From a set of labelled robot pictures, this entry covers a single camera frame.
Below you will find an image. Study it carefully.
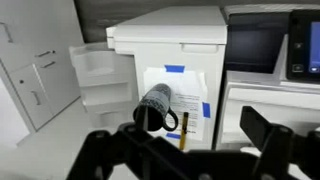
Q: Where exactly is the blue tape strip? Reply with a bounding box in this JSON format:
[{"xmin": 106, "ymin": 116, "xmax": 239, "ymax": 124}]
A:
[
  {"xmin": 165, "ymin": 132, "xmax": 182, "ymax": 140},
  {"xmin": 164, "ymin": 64, "xmax": 186, "ymax": 74},
  {"xmin": 201, "ymin": 101, "xmax": 212, "ymax": 119}
]

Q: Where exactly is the silver drawer handle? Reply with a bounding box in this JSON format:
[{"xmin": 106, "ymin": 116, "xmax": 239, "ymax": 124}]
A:
[{"xmin": 31, "ymin": 90, "xmax": 42, "ymax": 107}]

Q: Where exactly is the silver cabinet door handle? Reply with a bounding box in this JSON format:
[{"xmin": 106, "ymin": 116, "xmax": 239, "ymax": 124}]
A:
[
  {"xmin": 0, "ymin": 21, "xmax": 15, "ymax": 44},
  {"xmin": 34, "ymin": 49, "xmax": 57, "ymax": 59},
  {"xmin": 40, "ymin": 60, "xmax": 57, "ymax": 70}
]

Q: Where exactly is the yellow pen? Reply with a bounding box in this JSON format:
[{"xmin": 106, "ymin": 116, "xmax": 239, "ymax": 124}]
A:
[{"xmin": 178, "ymin": 111, "xmax": 190, "ymax": 151}]

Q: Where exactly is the white finisher output tray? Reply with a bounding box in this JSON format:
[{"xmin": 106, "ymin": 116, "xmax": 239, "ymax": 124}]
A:
[{"xmin": 68, "ymin": 42, "xmax": 138, "ymax": 128}]

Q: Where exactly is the white and black copier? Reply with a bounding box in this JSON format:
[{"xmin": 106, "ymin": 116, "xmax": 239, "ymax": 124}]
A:
[{"xmin": 214, "ymin": 3, "xmax": 320, "ymax": 155}]

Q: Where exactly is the white printed paper sheet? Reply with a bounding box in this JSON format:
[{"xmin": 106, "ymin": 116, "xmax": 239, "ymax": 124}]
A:
[{"xmin": 142, "ymin": 66, "xmax": 208, "ymax": 142}]

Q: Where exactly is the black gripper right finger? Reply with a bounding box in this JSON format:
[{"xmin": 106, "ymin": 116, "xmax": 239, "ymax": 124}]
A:
[{"xmin": 239, "ymin": 105, "xmax": 320, "ymax": 180}]

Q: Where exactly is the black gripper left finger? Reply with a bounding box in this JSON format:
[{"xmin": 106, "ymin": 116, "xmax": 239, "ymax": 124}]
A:
[{"xmin": 65, "ymin": 122, "xmax": 188, "ymax": 180}]

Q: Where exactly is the white copier finisher cabinet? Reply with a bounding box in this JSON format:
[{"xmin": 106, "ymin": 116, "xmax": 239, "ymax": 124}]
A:
[{"xmin": 105, "ymin": 5, "xmax": 228, "ymax": 152}]

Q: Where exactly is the black speckled mug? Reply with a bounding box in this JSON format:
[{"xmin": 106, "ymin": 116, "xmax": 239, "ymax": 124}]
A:
[{"xmin": 132, "ymin": 83, "xmax": 180, "ymax": 133}]

